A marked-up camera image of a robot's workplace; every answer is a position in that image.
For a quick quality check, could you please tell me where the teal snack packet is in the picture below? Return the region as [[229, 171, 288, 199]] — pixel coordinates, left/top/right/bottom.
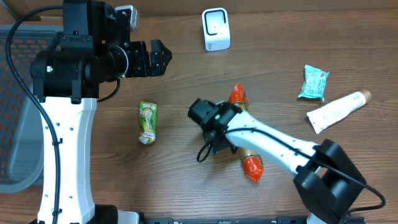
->
[[298, 65, 330, 101]]

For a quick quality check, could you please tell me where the green juice pouch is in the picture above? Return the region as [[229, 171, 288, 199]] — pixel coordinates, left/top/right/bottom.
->
[[139, 101, 157, 145]]

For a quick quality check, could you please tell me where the white barcode scanner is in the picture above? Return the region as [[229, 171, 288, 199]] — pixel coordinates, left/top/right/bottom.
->
[[201, 7, 231, 52]]

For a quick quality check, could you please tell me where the white tube with gold cap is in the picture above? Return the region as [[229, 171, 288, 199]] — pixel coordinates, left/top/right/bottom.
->
[[307, 90, 372, 134]]

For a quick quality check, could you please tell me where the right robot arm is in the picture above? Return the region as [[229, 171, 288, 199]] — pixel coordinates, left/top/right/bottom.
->
[[188, 99, 366, 223]]

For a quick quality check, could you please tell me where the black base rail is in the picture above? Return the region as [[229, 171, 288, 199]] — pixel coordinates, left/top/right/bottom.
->
[[140, 216, 307, 224]]

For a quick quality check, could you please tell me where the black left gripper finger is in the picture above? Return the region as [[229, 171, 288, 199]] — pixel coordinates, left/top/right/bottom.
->
[[150, 39, 172, 62], [150, 53, 170, 77]]

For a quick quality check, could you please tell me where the grey plastic basket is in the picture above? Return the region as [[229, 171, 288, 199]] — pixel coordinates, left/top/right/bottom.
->
[[1, 25, 62, 194]]

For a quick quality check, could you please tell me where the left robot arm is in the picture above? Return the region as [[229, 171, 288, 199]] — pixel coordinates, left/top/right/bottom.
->
[[31, 1, 172, 224]]

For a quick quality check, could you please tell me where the orange spaghetti packet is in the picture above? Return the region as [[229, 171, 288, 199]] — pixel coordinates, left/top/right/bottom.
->
[[228, 83, 264, 182]]

